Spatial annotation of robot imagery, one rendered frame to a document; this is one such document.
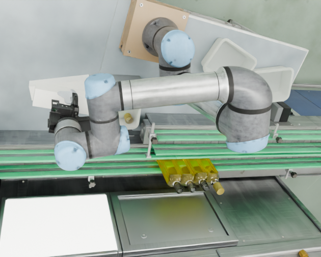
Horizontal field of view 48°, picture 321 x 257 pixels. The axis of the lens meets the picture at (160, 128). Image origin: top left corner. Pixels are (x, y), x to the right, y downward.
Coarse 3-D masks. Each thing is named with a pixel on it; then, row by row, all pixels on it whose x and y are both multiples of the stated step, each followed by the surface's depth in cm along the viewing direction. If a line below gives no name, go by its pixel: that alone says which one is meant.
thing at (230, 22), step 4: (188, 12) 207; (192, 12) 208; (200, 16) 210; (204, 16) 211; (208, 16) 214; (212, 20) 213; (216, 20) 214; (220, 20) 215; (228, 20) 236; (232, 20) 233; (228, 24) 217; (232, 24) 218; (236, 24) 226; (240, 24) 226; (240, 28) 221; (244, 28) 218; (252, 32) 209
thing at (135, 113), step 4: (120, 112) 163; (124, 112) 163; (128, 112) 164; (132, 112) 164; (136, 112) 159; (140, 112) 157; (120, 116) 164; (132, 116) 164; (136, 116) 160; (120, 120) 163; (124, 120) 163; (128, 120) 164; (136, 120) 160; (120, 124) 160; (124, 124) 161; (128, 124) 161; (132, 124) 161; (136, 124) 160; (128, 128) 160; (132, 128) 160
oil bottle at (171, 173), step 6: (162, 162) 158; (168, 162) 157; (174, 162) 158; (162, 168) 158; (168, 168) 153; (174, 168) 154; (168, 174) 150; (174, 174) 150; (180, 174) 151; (168, 180) 150; (174, 180) 148; (180, 180) 150
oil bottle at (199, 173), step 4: (188, 160) 161; (192, 160) 161; (196, 160) 161; (192, 164) 158; (196, 164) 158; (200, 164) 159; (192, 168) 156; (196, 168) 156; (200, 168) 156; (196, 172) 153; (200, 172) 153; (204, 172) 154; (196, 176) 152; (200, 176) 152; (204, 176) 152; (196, 180) 152; (196, 184) 154
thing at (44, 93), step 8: (40, 88) 114; (48, 88) 115; (56, 88) 117; (64, 88) 119; (72, 88) 121; (40, 96) 114; (48, 96) 115; (56, 96) 115; (80, 96) 117; (40, 104) 115; (48, 104) 116; (64, 104) 117; (80, 104) 119; (80, 112) 120; (88, 112) 121
